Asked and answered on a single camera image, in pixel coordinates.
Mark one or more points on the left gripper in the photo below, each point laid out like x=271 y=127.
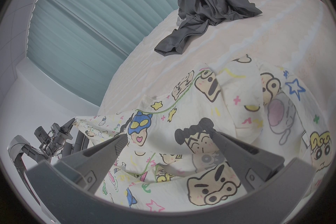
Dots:
x=62 y=132

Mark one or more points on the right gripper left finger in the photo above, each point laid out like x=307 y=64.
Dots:
x=97 y=162

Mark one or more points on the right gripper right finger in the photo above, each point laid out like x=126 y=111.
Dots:
x=249 y=162

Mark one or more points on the white printed pyjama top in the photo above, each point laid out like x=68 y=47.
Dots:
x=183 y=118

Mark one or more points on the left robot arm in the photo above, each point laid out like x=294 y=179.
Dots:
x=18 y=143

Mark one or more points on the black padded chair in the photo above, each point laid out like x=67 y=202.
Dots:
x=81 y=140

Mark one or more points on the blue-green curtain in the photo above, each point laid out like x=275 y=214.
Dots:
x=91 y=20

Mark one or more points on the bed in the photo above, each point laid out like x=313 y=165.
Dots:
x=236 y=34

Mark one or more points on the black T-shirt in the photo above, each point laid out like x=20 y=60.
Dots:
x=210 y=2

